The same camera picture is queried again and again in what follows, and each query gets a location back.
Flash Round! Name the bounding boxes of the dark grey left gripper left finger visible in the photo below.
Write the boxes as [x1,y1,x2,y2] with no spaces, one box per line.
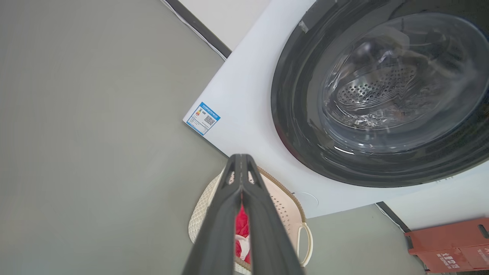
[183,154,243,275]

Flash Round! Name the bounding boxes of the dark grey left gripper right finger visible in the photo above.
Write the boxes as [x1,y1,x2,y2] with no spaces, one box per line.
[241,154,304,275]

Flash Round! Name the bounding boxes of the cream perforated laundry basket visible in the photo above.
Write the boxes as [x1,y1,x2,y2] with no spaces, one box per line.
[188,166,314,275]

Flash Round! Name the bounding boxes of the red and white garment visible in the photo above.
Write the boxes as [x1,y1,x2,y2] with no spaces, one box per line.
[235,204,251,265]

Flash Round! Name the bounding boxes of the round white filter cover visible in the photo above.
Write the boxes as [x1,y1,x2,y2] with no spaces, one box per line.
[292,191,319,210]

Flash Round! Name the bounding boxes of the blue energy label sticker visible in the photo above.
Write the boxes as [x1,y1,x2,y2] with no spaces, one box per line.
[186,102,221,136]

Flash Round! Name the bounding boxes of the round black glass washer door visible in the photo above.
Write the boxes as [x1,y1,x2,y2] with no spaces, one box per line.
[270,0,489,188]

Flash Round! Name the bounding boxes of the white front-load washing machine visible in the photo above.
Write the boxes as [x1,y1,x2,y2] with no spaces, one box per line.
[183,0,489,219]

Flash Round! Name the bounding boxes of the red plastic folding crate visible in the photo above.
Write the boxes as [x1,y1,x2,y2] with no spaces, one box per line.
[404,217,489,274]

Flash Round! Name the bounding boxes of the white floor cable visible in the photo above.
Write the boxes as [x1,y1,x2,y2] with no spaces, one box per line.
[376,204,406,233]

